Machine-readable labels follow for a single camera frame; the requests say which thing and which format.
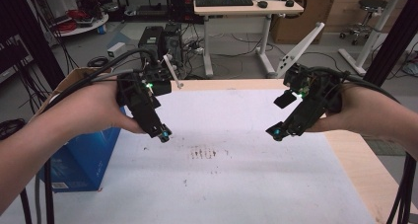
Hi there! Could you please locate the person's left hand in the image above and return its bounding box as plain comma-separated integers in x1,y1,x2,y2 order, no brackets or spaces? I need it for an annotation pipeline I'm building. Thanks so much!
53,80,146,138

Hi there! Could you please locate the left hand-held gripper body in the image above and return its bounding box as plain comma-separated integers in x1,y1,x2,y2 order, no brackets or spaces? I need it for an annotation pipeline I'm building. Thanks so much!
115,53,184,138

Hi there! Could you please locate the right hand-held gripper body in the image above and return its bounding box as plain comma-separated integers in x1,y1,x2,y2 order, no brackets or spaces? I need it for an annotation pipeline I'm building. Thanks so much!
273,21,345,136

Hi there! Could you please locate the person's right hand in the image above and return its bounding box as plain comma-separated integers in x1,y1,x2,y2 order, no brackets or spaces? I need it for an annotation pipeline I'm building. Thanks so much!
307,84,383,134

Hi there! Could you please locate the blue cardboard box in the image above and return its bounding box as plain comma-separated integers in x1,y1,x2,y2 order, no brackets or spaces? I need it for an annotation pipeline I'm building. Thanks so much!
34,66,128,194

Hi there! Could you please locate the white desk leg frame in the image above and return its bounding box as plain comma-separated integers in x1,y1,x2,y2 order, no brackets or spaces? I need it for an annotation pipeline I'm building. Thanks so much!
338,0,416,77

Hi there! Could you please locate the small white box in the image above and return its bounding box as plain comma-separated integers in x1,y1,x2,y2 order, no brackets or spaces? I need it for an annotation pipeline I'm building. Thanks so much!
106,41,128,58

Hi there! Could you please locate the black cable coil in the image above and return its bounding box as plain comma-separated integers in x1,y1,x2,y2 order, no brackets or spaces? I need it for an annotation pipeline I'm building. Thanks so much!
87,55,109,68

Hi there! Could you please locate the black frame post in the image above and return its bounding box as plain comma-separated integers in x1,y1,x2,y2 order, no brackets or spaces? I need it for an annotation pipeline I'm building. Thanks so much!
0,0,67,91
363,0,418,88

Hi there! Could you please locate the thick black gripper cable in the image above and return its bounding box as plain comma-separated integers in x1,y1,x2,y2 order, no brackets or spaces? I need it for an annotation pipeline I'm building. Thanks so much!
19,48,159,224

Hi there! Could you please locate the round white table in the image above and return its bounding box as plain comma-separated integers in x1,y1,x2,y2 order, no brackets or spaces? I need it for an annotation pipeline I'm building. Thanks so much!
52,13,110,37

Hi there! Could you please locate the grey floor mat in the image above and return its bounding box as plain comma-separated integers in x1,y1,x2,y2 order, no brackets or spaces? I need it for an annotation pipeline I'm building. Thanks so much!
361,134,409,157

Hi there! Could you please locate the black round stool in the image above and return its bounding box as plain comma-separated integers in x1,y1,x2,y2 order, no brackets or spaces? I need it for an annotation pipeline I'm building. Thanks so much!
339,0,389,47

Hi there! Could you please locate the black floor cable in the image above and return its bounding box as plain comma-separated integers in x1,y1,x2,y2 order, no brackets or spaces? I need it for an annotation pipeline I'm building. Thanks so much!
272,42,339,74

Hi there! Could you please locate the black computer tower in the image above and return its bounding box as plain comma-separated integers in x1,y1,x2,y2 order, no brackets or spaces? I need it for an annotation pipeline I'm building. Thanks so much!
137,26,165,59

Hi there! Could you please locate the red cable coil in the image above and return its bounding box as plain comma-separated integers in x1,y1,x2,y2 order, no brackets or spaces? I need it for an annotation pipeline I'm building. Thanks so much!
54,9,87,34

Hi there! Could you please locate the white foam mat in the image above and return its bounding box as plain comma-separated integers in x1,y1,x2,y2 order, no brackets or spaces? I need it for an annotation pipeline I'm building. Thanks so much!
0,88,378,224

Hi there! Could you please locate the large brown cardboard box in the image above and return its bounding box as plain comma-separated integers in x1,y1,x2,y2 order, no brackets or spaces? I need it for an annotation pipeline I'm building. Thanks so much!
270,0,341,45

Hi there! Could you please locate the grey computer tower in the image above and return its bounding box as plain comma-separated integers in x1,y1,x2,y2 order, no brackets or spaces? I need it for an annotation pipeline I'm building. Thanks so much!
163,23,183,67

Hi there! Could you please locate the black equipment cabinet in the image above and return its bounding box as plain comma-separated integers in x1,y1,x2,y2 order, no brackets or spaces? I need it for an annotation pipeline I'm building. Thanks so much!
167,0,205,25

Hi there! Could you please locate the white desk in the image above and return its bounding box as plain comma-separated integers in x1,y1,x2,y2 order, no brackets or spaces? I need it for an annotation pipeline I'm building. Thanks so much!
193,0,306,79

